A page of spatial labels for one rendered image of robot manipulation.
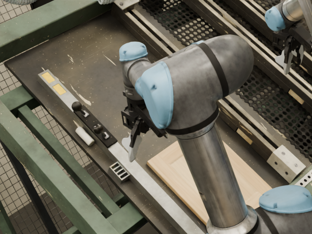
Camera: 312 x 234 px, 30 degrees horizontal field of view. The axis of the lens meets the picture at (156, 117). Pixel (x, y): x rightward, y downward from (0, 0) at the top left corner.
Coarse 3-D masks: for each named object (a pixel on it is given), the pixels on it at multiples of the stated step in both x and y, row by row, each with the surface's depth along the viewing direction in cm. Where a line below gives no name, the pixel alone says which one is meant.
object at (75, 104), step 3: (75, 102) 208; (78, 102) 208; (72, 105) 208; (75, 105) 207; (78, 105) 207; (81, 105) 208; (72, 108) 208; (75, 108) 207; (78, 108) 208; (81, 108) 209; (81, 111) 214; (84, 111) 218; (84, 114) 217; (87, 114) 218; (84, 117) 218
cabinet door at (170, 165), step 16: (176, 144) 223; (224, 144) 228; (160, 160) 218; (176, 160) 219; (240, 160) 225; (160, 176) 214; (176, 176) 215; (240, 176) 221; (256, 176) 222; (176, 192) 211; (192, 192) 212; (256, 192) 218; (192, 208) 209
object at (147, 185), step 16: (64, 96) 223; (112, 160) 215; (128, 160) 212; (144, 176) 210; (144, 192) 208; (160, 192) 207; (160, 208) 205; (176, 208) 205; (176, 224) 202; (192, 224) 202
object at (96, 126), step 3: (93, 126) 205; (96, 126) 204; (99, 126) 204; (102, 126) 205; (93, 129) 204; (96, 129) 203; (99, 129) 203; (102, 129) 204; (96, 132) 204; (99, 132) 204; (102, 132) 209; (105, 132) 215; (102, 135) 214; (105, 135) 213; (108, 135) 214; (105, 138) 214
